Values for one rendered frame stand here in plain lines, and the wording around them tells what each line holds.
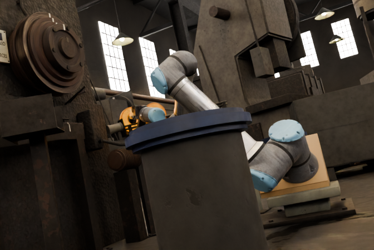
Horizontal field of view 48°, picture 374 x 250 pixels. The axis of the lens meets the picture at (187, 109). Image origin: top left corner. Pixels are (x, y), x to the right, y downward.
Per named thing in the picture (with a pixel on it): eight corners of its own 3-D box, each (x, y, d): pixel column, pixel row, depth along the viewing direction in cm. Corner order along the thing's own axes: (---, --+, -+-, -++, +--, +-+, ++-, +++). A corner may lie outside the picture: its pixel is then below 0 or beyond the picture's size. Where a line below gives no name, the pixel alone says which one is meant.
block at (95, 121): (82, 152, 247) (74, 113, 251) (90, 152, 254) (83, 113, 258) (96, 148, 243) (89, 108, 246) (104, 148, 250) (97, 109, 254)
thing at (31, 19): (20, 92, 212) (7, 5, 219) (81, 99, 254) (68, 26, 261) (30, 88, 209) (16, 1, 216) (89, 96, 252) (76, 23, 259)
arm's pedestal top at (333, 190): (340, 187, 210) (338, 180, 211) (341, 195, 180) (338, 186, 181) (277, 199, 220) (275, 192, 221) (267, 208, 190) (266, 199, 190)
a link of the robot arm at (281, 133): (316, 147, 194) (308, 119, 184) (296, 173, 187) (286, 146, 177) (289, 138, 205) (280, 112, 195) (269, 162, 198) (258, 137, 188)
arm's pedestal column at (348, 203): (352, 201, 212) (348, 185, 213) (356, 214, 174) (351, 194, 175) (274, 215, 224) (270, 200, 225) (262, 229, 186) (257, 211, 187)
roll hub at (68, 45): (47, 70, 218) (38, 20, 222) (82, 77, 243) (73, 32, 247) (54, 68, 215) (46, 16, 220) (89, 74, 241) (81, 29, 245)
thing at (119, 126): (107, 136, 255) (104, 126, 256) (121, 132, 260) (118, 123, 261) (111, 133, 250) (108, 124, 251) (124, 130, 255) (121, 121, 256)
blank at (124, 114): (116, 110, 261) (118, 109, 259) (138, 106, 269) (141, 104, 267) (123, 134, 259) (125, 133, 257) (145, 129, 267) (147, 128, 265)
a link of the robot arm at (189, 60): (185, 35, 195) (180, 107, 254) (167, 51, 190) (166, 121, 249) (204, 49, 192) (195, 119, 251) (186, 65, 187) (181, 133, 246)
